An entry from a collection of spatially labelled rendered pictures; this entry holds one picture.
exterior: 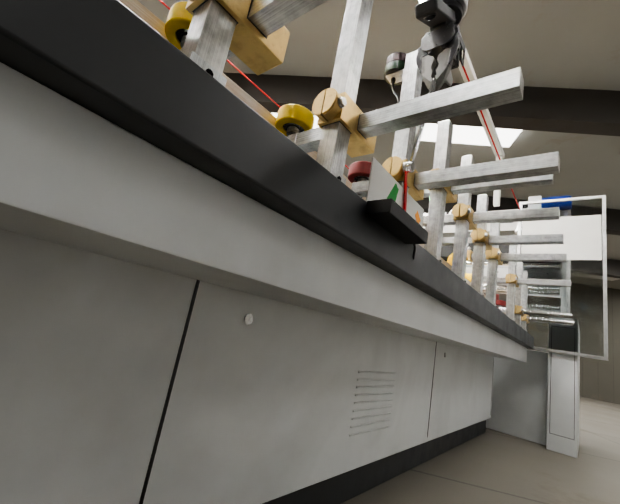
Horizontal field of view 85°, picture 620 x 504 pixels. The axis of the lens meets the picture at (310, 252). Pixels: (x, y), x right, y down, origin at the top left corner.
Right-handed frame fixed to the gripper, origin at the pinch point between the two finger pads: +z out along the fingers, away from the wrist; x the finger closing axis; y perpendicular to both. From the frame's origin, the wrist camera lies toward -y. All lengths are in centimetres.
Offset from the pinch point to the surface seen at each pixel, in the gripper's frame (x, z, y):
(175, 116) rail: 3, 37, -48
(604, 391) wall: -56, 101, 1295
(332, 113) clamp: 6.2, 20.1, -23.2
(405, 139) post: 6.7, 9.3, 3.7
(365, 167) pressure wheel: 17.9, 13.2, 6.1
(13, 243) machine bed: 27, 50, -52
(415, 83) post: 6.2, -5.5, 4.1
